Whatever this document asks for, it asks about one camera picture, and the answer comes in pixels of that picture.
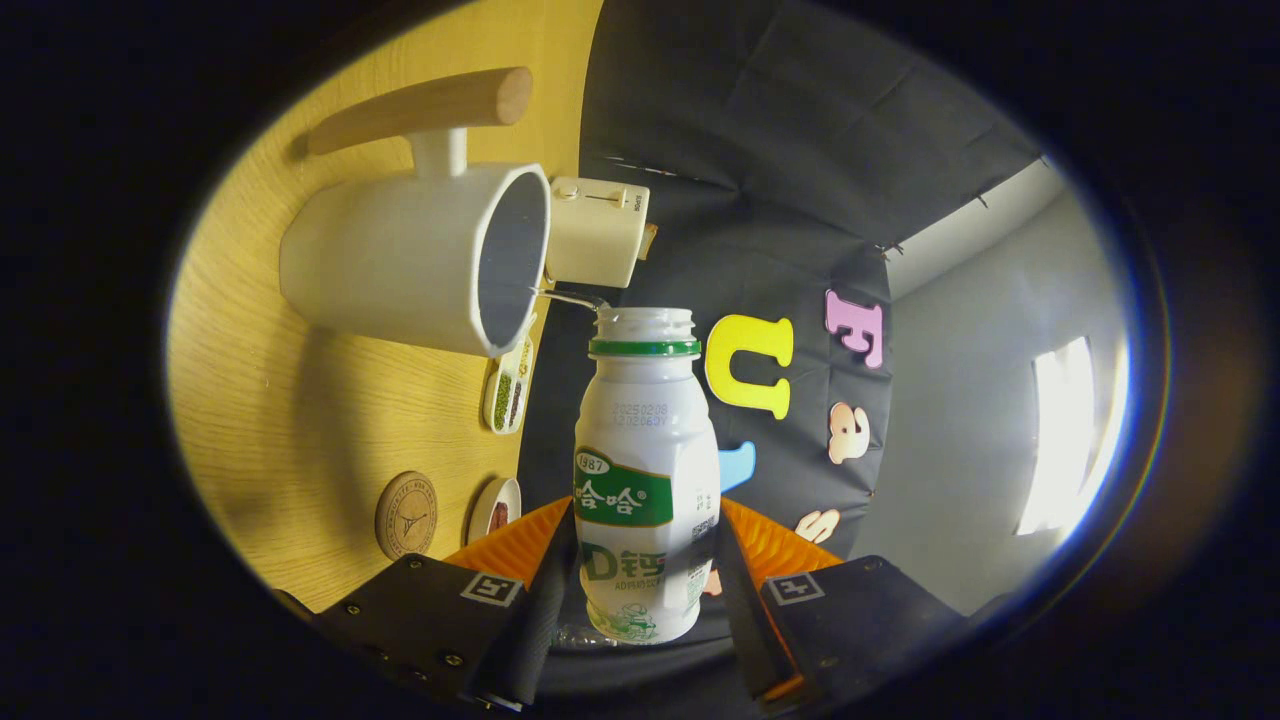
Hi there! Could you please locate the wooden table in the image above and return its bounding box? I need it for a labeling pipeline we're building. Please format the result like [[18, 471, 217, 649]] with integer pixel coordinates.
[[165, 0, 606, 613]]

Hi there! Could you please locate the black backdrop cloth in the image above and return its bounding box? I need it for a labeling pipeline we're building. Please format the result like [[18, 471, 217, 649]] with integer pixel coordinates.
[[515, 0, 1046, 720]]

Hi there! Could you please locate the white cup wooden handle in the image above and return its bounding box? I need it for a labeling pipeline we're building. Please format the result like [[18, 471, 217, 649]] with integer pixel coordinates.
[[279, 66, 553, 359]]

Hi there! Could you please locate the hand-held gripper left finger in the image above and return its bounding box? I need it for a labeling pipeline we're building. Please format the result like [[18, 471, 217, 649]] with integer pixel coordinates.
[[275, 497, 581, 713]]

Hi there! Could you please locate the white round plate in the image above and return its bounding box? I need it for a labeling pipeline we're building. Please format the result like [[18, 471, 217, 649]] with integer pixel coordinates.
[[467, 477, 523, 546]]

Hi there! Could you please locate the cream toaster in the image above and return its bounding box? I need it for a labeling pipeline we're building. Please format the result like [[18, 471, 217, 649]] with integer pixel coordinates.
[[545, 177, 651, 290]]

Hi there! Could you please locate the white divided bean tray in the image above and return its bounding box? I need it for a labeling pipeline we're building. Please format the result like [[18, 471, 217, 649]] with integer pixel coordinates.
[[482, 335, 536, 436]]

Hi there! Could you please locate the round wooden coaster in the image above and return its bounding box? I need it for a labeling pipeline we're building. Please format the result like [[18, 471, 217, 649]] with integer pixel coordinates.
[[375, 471, 439, 561]]

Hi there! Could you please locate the white juice bottle green label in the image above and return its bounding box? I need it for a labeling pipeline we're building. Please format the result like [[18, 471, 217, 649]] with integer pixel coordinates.
[[573, 306, 722, 646]]

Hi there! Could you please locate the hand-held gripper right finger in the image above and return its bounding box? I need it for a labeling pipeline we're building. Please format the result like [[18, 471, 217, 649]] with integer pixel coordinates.
[[712, 497, 1011, 713]]

